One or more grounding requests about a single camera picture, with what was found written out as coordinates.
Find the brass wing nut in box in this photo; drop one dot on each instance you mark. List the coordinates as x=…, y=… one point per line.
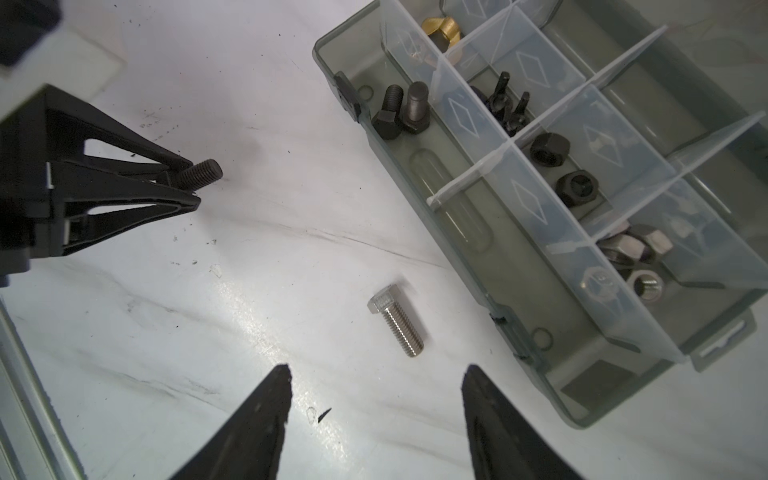
x=444, y=32

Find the silver cap nut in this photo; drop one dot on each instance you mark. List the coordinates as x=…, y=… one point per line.
x=647, y=285
x=623, y=250
x=657, y=242

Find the black hex nut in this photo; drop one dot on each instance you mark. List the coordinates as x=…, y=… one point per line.
x=549, y=149
x=577, y=188

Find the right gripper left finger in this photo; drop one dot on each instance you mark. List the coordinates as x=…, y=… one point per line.
x=249, y=444

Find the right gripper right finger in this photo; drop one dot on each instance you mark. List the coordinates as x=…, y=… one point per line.
x=502, y=444

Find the silver hex bolt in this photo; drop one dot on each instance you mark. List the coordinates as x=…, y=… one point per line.
x=385, y=303

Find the black hex bolt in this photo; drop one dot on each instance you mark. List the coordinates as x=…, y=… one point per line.
x=198, y=176
x=415, y=112
x=386, y=122

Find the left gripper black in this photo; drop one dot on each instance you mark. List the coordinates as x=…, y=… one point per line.
x=46, y=135

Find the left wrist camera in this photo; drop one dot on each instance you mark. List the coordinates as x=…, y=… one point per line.
x=79, y=55

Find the grey plastic organizer box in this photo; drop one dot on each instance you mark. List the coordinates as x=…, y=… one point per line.
x=594, y=171

